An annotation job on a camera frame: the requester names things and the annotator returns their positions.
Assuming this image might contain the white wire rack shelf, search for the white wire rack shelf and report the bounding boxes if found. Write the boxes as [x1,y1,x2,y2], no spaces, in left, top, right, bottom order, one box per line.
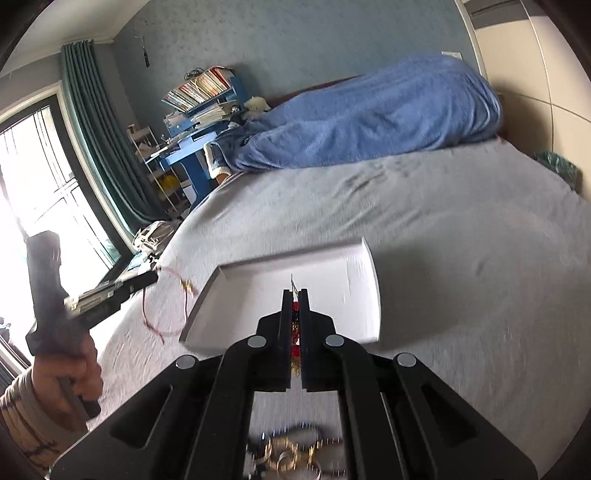
[126,124,190,220]

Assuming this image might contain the blue desk with shelf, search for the blue desk with shelf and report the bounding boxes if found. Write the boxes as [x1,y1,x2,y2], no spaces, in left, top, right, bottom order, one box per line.
[159,75,247,204]

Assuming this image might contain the red bead gold necklace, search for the red bead gold necklace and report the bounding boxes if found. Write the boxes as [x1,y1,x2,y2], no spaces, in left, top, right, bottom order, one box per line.
[288,274,303,377]

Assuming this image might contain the grey bed sheet mattress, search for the grey bed sheet mattress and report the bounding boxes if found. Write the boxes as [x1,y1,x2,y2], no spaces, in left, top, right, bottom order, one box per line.
[100,140,590,479]

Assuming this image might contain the window with black frame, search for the window with black frame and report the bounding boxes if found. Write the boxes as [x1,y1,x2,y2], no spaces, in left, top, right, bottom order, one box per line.
[1,94,131,359]

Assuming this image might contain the red string charm bracelet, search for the red string charm bracelet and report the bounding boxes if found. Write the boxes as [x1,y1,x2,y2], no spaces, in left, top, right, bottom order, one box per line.
[140,266,199,345]

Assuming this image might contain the row of books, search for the row of books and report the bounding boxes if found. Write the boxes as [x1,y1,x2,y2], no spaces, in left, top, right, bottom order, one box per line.
[161,66,235,113]

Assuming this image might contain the left forearm patterned sleeve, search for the left forearm patterned sleeve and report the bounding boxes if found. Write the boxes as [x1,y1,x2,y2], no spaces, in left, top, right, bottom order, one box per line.
[1,369,87,479]

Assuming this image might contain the teal curtain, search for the teal curtain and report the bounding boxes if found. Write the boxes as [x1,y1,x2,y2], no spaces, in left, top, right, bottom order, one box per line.
[60,40,169,234]

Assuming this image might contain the white plush toy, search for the white plush toy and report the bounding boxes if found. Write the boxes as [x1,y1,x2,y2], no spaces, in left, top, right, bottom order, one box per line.
[242,96,271,120]

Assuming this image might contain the person's left hand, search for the person's left hand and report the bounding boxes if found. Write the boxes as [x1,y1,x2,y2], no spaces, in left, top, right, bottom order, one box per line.
[31,329,105,432]

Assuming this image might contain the blue blanket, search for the blue blanket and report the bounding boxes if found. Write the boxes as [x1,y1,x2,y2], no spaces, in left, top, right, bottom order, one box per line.
[204,54,503,178]

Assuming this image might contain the beige wardrobe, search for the beige wardrobe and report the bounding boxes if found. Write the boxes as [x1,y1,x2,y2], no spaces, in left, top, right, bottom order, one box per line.
[460,1,590,198]

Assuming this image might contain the blue bead bracelet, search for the blue bead bracelet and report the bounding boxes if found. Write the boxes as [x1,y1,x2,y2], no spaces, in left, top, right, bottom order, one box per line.
[244,422,348,480]

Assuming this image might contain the grey cardboard tray box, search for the grey cardboard tray box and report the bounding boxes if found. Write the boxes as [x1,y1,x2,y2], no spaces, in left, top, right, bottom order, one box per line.
[179,238,382,355]

